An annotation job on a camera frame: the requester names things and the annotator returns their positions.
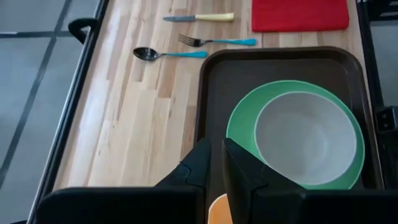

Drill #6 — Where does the cream-handled knife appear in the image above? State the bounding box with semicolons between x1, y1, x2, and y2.
162;12;235;23

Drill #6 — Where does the small black camera box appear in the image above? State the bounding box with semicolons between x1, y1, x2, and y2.
375;106;398;134

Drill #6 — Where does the orange mug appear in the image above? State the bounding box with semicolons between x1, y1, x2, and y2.
207;193;233;224

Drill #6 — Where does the green plate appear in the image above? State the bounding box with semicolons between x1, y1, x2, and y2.
226;80;366;190

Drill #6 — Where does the light grey bowl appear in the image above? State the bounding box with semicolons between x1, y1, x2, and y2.
254;91;358;187

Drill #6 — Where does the teal-handled fork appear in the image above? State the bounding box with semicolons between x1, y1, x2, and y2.
178;33;257;48

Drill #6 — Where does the black frame clamp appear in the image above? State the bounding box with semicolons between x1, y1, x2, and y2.
67;17;99;45

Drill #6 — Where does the brown plastic tray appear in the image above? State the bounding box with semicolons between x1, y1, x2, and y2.
194;45;386;200

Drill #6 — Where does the teal-handled spoon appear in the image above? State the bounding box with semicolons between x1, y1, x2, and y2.
132;46;208;62

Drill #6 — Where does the red cloth napkin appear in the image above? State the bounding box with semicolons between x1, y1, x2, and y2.
251;0;350;33

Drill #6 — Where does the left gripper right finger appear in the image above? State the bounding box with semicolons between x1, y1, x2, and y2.
221;138;305;224

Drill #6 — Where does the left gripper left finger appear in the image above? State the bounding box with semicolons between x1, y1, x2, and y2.
154;138;213;188

